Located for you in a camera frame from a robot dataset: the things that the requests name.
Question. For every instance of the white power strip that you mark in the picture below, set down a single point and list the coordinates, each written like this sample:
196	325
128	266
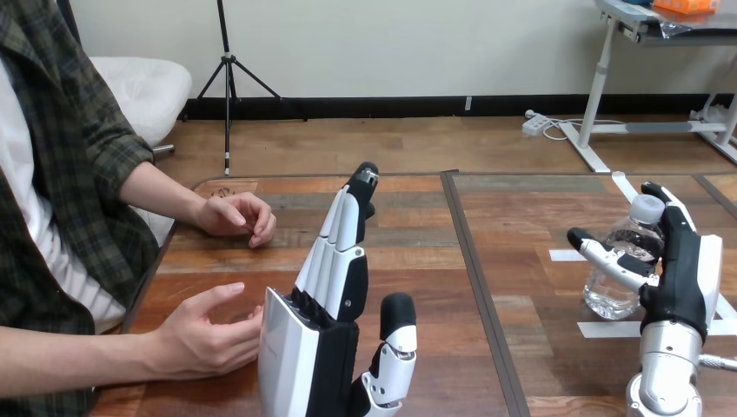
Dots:
535	124

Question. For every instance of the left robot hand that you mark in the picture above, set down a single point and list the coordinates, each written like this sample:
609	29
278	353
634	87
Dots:
322	345

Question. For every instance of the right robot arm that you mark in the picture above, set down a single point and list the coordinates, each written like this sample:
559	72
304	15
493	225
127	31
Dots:
668	360

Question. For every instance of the white cushioned chair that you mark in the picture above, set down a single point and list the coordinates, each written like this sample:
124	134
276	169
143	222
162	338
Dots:
147	92

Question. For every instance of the person's hand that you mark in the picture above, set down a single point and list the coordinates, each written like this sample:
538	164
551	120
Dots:
230	216
196	339

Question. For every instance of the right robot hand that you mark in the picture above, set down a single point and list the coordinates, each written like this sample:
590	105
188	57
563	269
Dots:
682	276

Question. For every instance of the orange thing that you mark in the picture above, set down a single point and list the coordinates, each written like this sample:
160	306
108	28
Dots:
688	5

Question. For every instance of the person's body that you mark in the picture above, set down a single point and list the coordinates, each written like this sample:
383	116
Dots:
52	172

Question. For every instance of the black tripod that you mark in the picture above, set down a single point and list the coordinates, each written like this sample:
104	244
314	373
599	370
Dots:
228	86

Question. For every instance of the person's forearm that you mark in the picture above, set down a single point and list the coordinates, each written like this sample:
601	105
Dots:
161	193
75	360

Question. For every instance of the white desk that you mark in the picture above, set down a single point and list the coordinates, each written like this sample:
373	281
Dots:
599	86

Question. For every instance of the clear water bottle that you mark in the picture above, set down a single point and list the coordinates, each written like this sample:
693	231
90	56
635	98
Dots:
613	293

